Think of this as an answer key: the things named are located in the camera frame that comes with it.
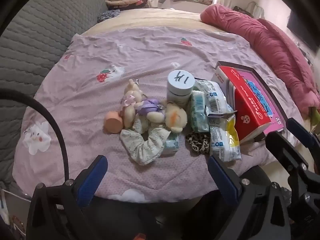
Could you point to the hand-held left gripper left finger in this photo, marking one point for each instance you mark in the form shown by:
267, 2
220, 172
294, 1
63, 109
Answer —
92, 180

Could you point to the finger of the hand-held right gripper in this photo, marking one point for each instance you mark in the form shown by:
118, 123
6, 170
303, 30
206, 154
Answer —
301, 132
285, 152

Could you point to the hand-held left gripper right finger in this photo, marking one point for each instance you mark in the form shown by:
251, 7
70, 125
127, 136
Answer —
222, 177

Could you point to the white yellow wipe packet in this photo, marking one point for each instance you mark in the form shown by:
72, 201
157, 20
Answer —
222, 142

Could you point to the leopard print scrunchie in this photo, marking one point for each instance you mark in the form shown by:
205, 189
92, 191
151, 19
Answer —
197, 141

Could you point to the dark tray with pink lining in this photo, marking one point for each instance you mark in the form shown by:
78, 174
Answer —
265, 92

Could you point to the small teal tissue pack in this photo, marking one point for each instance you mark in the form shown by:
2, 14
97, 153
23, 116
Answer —
172, 145

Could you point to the orange makeup sponge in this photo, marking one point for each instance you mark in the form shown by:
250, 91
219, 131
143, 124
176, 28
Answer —
113, 122

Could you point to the floral fabric scrunchie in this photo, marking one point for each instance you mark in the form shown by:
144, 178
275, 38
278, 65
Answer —
147, 147

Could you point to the tall teal tissue pack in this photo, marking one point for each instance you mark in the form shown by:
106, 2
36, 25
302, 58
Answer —
198, 115

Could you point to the yellow duck plush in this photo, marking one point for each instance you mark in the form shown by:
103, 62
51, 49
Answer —
175, 117

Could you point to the beige teddy bear plush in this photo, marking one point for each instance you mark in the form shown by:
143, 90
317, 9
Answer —
130, 112

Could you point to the white blue wipe packet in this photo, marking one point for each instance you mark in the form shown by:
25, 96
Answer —
212, 95

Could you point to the yellow green cloth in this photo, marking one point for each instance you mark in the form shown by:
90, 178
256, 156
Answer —
313, 112

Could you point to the red tissue box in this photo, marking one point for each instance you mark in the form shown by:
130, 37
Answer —
250, 105

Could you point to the pink comforter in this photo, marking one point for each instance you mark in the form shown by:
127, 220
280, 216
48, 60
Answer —
262, 42

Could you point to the white jar with blue lid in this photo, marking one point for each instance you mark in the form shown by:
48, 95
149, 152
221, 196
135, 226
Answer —
180, 80

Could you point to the white metal rack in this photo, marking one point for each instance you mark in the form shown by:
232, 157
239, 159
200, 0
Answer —
250, 8

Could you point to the pink strawberry bedsheet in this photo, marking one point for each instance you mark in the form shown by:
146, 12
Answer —
150, 55

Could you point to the grey quilted headboard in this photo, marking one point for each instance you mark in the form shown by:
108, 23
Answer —
37, 30

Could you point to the dark patterned cloth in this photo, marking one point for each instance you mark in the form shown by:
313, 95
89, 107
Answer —
107, 15

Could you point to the beige bed sheet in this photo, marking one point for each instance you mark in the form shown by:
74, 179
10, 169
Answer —
150, 17

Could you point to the black wall television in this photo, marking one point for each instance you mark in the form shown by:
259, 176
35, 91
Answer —
302, 30

